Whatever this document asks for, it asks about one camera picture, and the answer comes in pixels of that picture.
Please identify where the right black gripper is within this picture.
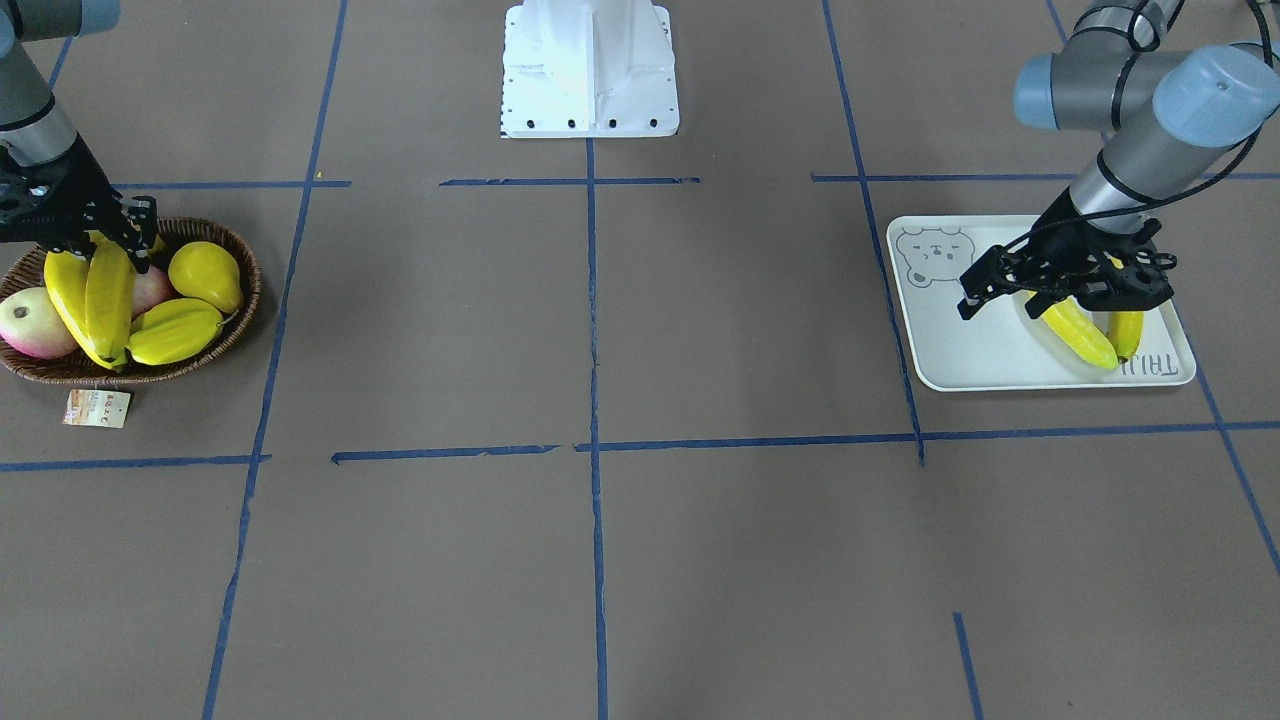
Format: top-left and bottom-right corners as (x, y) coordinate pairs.
(1, 133), (157, 275)

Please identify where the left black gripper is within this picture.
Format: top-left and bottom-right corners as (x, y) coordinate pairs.
(957, 190), (1178, 322)

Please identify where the yellow banana moved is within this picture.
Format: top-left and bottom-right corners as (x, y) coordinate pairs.
(1034, 299), (1121, 370)
(1105, 310), (1146, 365)

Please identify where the yellow banana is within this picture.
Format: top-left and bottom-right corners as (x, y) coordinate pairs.
(84, 232), (137, 368)
(44, 252), (125, 373)

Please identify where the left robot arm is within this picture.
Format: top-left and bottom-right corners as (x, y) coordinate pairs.
(957, 1), (1279, 320)

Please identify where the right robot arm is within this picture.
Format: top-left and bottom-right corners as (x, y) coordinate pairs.
(1, 1), (157, 274)

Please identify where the brown wicker basket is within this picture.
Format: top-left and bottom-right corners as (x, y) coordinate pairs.
(1, 217), (262, 386)

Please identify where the white rectangular bear tray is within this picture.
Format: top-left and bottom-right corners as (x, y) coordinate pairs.
(886, 215), (1197, 392)

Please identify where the yellow pear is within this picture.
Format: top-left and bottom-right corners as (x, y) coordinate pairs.
(168, 241), (244, 315)

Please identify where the yellow starfruit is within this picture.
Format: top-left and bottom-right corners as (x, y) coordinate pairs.
(125, 297), (224, 366)

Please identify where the pink green apple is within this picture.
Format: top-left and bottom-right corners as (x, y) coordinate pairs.
(1, 287), (78, 360)

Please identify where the paper price tag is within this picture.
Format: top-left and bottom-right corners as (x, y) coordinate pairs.
(61, 388), (133, 429)

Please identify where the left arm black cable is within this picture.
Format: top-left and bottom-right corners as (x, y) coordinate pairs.
(1000, 0), (1276, 261)

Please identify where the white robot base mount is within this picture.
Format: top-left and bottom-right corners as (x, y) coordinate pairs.
(500, 1), (681, 138)

